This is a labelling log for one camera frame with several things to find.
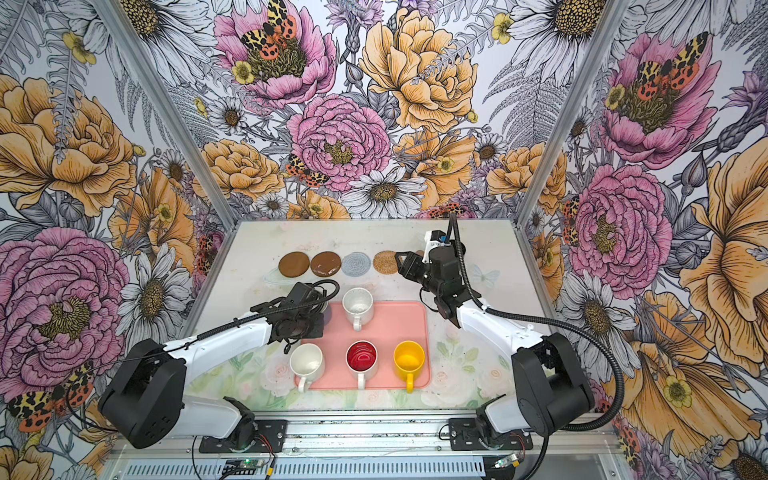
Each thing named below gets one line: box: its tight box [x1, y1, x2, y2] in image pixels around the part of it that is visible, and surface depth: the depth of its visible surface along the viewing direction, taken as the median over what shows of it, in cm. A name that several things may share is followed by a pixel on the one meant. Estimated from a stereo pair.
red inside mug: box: [345, 340, 379, 390], surface depth 82 cm
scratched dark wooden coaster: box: [310, 251, 342, 278], surface depth 111 cm
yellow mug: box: [393, 340, 425, 394], surface depth 81 cm
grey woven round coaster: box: [341, 251, 371, 277], surface depth 111 cm
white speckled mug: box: [342, 287, 374, 332], surface depth 89 cm
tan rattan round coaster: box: [372, 250, 398, 275], surface depth 111 cm
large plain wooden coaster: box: [278, 251, 311, 279], surface depth 111 cm
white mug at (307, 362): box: [290, 343, 325, 393], surface depth 81 cm
